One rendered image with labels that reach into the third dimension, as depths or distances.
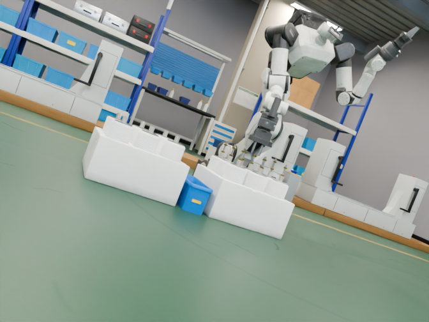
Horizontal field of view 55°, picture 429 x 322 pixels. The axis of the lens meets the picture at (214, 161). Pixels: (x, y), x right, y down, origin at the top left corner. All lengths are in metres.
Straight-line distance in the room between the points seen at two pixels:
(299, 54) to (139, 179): 1.19
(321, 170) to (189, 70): 4.11
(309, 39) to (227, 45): 8.47
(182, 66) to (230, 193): 6.31
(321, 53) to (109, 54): 2.09
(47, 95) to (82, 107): 0.29
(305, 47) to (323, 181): 2.56
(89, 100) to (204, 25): 7.19
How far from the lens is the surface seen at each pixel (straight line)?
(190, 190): 1.75
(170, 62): 7.97
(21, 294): 0.70
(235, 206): 1.85
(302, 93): 7.50
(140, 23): 6.63
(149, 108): 10.30
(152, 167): 1.70
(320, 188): 4.73
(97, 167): 1.68
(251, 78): 8.61
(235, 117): 8.50
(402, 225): 5.47
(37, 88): 3.84
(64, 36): 6.52
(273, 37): 2.37
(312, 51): 2.42
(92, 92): 3.89
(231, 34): 10.90
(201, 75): 8.09
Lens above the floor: 0.32
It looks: 2 degrees down
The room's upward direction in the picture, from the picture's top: 21 degrees clockwise
